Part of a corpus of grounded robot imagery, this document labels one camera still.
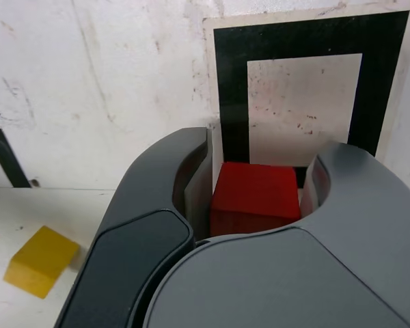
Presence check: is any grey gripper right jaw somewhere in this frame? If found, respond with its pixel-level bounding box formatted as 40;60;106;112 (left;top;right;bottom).
136;141;410;328

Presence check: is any black tape strip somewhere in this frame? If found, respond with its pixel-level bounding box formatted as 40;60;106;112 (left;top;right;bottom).
0;98;32;189

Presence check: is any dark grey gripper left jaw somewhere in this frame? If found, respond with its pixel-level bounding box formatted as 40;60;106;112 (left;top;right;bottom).
57;126;215;328

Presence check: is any black tape square outline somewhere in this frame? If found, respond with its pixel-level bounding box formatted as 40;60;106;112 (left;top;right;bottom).
213;10;410;189

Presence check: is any red cube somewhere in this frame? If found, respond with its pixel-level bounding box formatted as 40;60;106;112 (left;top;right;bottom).
210;161;301;237

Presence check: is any yellow cube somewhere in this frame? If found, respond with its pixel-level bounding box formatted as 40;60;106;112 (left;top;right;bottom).
3;225;81;301

